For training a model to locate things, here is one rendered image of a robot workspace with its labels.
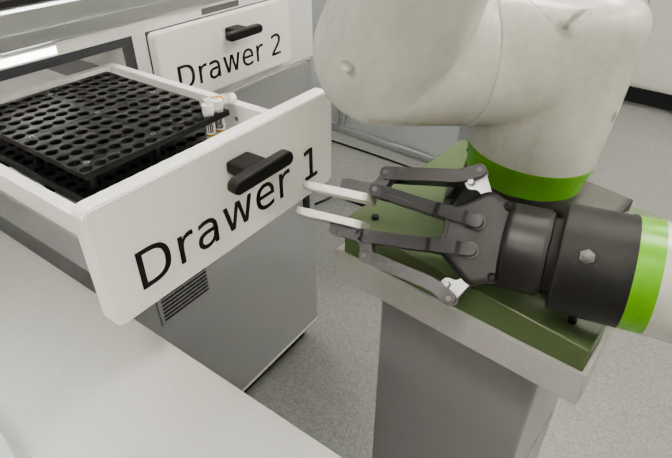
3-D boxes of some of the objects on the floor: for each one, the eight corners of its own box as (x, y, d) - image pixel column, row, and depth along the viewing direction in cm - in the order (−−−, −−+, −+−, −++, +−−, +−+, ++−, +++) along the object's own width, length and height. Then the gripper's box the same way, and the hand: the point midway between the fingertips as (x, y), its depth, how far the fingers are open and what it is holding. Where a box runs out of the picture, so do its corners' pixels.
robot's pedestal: (540, 540, 105) (675, 229, 63) (468, 693, 85) (595, 391, 44) (412, 450, 121) (453, 154, 79) (327, 562, 101) (322, 249, 60)
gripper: (532, 339, 47) (302, 272, 57) (568, 179, 49) (337, 140, 58) (530, 344, 40) (268, 268, 50) (572, 158, 42) (309, 117, 51)
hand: (336, 205), depth 53 cm, fingers closed
